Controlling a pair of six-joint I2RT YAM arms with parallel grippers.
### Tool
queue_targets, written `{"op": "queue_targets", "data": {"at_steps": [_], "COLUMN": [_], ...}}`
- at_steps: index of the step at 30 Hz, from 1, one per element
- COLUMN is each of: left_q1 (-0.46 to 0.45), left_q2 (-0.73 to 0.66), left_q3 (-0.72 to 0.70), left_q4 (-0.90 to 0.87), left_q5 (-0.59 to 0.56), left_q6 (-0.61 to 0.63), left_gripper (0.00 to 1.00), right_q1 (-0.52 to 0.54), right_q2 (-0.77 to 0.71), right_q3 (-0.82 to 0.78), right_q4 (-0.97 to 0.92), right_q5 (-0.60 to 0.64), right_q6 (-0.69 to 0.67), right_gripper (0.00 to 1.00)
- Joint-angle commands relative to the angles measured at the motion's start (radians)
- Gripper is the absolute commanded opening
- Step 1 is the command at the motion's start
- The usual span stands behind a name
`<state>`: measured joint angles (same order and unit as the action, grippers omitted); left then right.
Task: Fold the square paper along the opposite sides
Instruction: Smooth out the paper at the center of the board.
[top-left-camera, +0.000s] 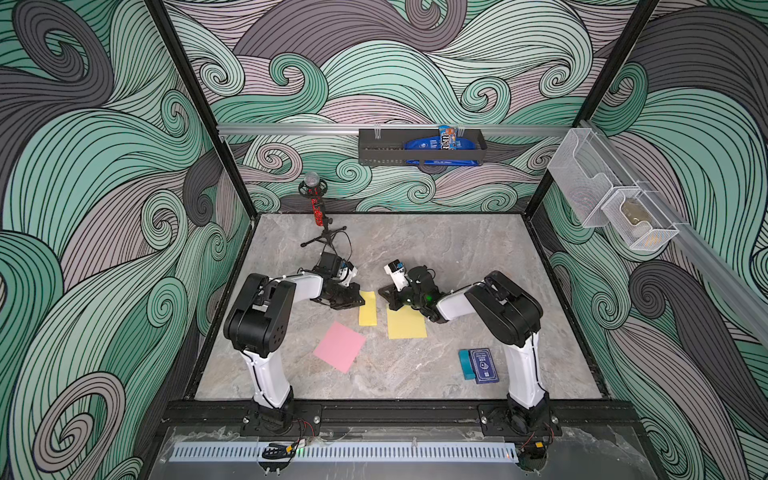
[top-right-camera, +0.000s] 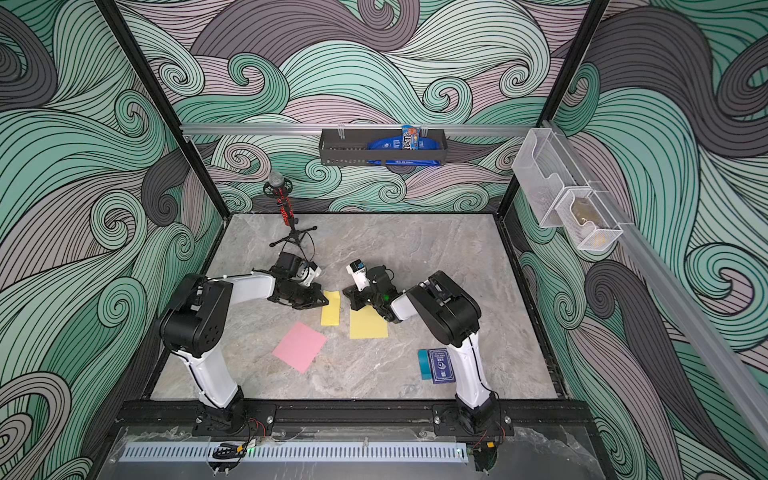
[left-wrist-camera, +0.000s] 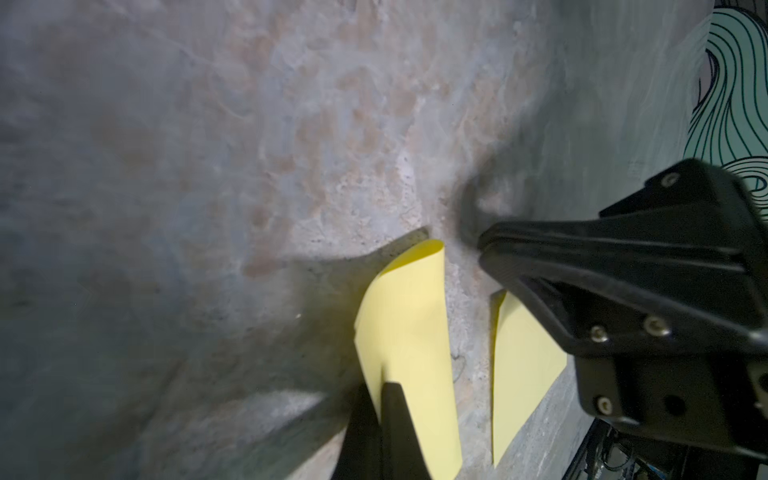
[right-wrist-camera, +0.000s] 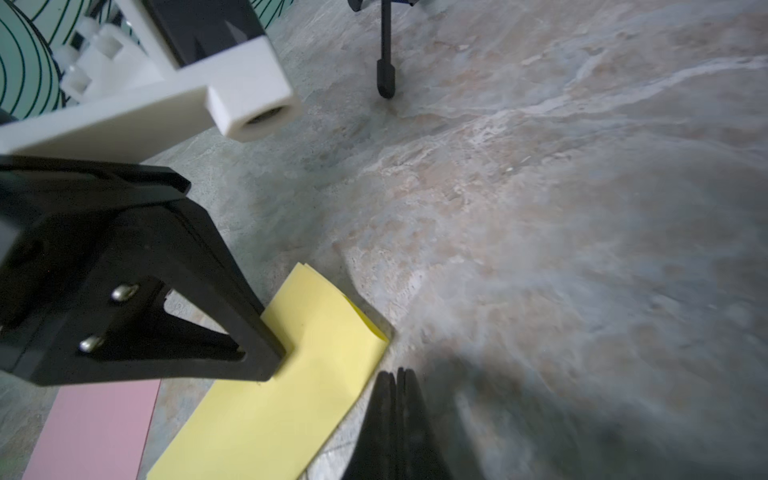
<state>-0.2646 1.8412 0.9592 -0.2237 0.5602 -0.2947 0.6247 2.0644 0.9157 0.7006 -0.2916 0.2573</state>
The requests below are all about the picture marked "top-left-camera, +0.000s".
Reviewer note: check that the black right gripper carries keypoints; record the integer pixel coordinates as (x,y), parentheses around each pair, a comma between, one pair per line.
(395,295)

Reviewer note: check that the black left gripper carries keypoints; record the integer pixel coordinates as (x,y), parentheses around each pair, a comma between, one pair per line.
(351,298)

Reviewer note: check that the light yellow square paper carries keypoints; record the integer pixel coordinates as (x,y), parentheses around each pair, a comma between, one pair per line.
(368,311)

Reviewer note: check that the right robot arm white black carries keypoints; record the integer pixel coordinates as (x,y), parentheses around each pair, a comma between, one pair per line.
(509,313)

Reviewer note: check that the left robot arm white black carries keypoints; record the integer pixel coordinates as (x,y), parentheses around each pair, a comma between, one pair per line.
(258,322)

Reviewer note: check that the pink square paper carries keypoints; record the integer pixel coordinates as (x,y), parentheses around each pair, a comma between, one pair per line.
(340,347)

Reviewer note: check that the teal small card box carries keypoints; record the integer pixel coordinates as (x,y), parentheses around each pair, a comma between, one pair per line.
(466,365)

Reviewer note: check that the dark blue card deck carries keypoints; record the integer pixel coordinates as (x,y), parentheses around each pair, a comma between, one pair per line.
(483,366)

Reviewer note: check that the black tripod mic stand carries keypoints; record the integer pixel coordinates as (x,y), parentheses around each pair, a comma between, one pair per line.
(327,235)

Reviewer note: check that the blue snack package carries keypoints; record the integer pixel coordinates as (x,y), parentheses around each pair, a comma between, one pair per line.
(446,139)

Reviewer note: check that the small clear bin with items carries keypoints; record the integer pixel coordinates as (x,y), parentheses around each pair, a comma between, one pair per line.
(638,220)

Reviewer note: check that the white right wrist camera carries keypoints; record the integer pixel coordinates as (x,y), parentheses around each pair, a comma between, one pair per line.
(397,271)

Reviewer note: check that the black wall shelf basket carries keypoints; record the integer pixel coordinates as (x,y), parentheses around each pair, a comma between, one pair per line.
(385,148)

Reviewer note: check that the white perforated cable duct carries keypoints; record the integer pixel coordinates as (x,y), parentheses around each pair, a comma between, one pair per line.
(337,452)

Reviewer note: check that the aluminium rail back wall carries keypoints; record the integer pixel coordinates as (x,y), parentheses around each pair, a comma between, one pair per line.
(317,129)

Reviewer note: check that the aluminium rail wall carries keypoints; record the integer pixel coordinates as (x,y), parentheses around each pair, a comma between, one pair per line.
(317,129)
(738,296)

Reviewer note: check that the clear plastic wall bin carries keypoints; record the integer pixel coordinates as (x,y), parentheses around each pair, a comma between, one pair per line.
(582,169)

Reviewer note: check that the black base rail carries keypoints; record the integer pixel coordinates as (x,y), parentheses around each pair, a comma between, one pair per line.
(492,417)

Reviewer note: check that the black vertical frame post left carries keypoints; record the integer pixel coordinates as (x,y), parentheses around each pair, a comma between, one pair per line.
(174,47)

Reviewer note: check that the black vertical frame post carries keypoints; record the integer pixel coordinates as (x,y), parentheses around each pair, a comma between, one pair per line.
(174,47)
(617,57)

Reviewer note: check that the aluminium rail right wall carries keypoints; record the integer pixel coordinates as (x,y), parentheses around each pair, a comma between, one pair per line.
(738,296)

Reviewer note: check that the black vertical frame post right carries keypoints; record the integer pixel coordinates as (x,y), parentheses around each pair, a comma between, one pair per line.
(617,57)

